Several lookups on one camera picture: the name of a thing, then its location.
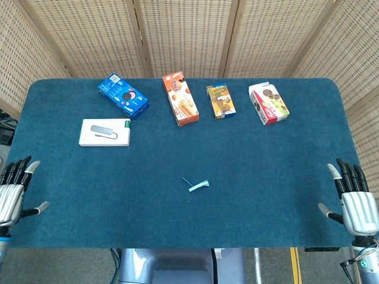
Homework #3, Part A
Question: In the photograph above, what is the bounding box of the yellow green snack box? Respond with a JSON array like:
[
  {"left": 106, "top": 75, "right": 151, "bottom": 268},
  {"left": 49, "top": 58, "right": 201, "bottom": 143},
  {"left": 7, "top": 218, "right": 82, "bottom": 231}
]
[{"left": 205, "top": 82, "right": 237, "bottom": 121}]

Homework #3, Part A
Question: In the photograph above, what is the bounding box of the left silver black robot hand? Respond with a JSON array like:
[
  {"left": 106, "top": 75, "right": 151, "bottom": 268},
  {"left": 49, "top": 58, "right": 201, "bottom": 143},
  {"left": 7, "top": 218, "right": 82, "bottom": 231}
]
[{"left": 0, "top": 156, "right": 50, "bottom": 228}]

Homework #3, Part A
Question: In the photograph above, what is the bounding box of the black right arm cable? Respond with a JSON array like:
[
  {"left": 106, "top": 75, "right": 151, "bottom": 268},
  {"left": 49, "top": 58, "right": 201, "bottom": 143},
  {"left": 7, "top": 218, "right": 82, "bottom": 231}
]
[{"left": 339, "top": 256, "right": 364, "bottom": 284}]

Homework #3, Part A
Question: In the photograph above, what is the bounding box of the white USB hub box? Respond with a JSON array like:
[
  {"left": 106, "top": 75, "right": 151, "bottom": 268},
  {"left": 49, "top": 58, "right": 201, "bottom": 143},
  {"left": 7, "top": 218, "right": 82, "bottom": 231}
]
[{"left": 78, "top": 118, "right": 132, "bottom": 147}]

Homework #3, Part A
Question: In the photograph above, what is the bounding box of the dark equipment pile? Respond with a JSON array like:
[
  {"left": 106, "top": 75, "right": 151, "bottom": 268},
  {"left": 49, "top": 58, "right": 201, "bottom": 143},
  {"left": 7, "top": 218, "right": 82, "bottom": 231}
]
[{"left": 0, "top": 108, "right": 18, "bottom": 146}]

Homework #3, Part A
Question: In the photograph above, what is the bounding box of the blue Oreo cookie box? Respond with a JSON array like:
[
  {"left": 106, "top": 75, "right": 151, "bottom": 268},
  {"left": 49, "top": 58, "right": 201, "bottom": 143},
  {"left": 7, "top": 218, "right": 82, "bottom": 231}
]
[{"left": 97, "top": 73, "right": 150, "bottom": 121}]

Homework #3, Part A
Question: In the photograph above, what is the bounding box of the black flat device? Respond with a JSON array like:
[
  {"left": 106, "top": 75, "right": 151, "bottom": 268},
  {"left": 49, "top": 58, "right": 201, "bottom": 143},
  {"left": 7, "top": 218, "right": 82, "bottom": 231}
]
[{"left": 304, "top": 246, "right": 340, "bottom": 253}]

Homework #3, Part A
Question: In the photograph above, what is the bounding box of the woven bamboo screen panel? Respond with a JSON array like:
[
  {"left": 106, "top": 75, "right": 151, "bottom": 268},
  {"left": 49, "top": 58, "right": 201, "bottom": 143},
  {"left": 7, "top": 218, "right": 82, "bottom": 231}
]
[
  {"left": 0, "top": 0, "right": 72, "bottom": 119},
  {"left": 223, "top": 0, "right": 339, "bottom": 79},
  {"left": 284, "top": 0, "right": 379, "bottom": 208},
  {"left": 130, "top": 0, "right": 239, "bottom": 79},
  {"left": 18, "top": 0, "right": 152, "bottom": 79}
]

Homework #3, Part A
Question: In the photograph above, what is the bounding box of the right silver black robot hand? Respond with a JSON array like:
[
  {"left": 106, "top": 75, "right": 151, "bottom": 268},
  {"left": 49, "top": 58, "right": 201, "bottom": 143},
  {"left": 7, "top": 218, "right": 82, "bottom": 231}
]
[{"left": 317, "top": 158, "right": 379, "bottom": 236}]

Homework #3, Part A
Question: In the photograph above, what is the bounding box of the light blue toothbrush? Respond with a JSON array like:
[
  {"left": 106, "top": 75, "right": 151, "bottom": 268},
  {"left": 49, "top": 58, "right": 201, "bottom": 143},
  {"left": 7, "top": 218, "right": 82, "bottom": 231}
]
[{"left": 181, "top": 176, "right": 210, "bottom": 193}]

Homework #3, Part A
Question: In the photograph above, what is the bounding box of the blue felt table cover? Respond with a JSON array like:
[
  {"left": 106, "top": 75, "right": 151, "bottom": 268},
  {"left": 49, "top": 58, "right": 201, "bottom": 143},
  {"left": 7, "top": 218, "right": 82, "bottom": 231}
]
[{"left": 0, "top": 77, "right": 374, "bottom": 250}]

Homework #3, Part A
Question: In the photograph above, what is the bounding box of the blue cable under table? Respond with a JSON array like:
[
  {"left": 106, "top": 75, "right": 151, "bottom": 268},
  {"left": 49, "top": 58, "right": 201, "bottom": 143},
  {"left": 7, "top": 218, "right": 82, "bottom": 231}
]
[{"left": 110, "top": 248, "right": 123, "bottom": 284}]

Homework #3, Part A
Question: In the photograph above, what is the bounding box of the blue-grey robot torso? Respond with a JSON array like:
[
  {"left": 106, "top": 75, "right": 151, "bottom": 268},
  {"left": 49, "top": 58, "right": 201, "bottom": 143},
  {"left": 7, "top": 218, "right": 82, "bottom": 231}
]
[{"left": 117, "top": 247, "right": 246, "bottom": 284}]

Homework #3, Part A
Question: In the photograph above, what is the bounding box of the orange biscuit stick box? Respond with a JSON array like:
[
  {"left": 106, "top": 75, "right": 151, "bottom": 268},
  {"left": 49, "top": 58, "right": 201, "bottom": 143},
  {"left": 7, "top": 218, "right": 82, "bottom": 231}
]
[{"left": 162, "top": 72, "right": 200, "bottom": 127}]

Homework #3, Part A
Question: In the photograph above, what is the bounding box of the white red cookie box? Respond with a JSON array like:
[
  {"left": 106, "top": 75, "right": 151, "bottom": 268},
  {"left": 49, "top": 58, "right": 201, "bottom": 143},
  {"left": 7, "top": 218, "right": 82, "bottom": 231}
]
[{"left": 248, "top": 82, "right": 290, "bottom": 126}]

